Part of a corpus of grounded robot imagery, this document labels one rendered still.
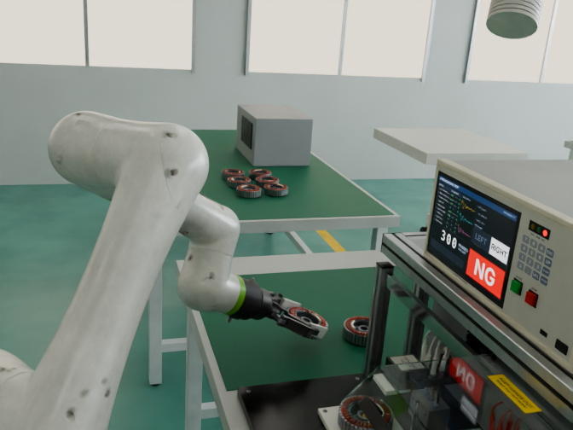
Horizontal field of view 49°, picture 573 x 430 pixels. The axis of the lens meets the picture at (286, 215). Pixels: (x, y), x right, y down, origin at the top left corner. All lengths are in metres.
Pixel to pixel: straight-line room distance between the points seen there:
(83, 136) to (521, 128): 6.23
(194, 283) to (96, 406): 0.50
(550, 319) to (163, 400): 1.98
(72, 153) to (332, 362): 0.87
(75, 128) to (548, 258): 0.74
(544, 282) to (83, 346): 0.67
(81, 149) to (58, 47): 4.47
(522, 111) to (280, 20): 2.75
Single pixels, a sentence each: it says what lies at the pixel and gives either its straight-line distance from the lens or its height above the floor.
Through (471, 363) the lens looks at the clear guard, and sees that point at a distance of 1.06.
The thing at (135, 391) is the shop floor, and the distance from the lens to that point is 2.80.
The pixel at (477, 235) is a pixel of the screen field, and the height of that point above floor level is 1.22.
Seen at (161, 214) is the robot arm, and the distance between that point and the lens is 0.89.
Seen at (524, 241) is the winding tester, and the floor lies 1.26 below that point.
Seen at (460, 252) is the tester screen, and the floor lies 1.17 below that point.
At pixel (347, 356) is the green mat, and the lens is 1.63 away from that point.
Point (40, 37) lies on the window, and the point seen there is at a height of 1.20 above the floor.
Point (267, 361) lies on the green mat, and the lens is 1.57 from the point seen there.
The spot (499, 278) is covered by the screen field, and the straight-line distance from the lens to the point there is 1.10.
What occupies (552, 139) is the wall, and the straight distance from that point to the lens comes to 7.26.
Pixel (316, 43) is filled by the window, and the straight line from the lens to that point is 5.77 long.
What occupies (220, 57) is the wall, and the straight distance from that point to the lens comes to 5.56.
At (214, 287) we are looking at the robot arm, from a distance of 1.32.
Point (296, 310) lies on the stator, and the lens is 1.61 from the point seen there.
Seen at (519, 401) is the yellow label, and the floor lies 1.07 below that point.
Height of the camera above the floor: 1.58
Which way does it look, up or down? 19 degrees down
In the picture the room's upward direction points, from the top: 4 degrees clockwise
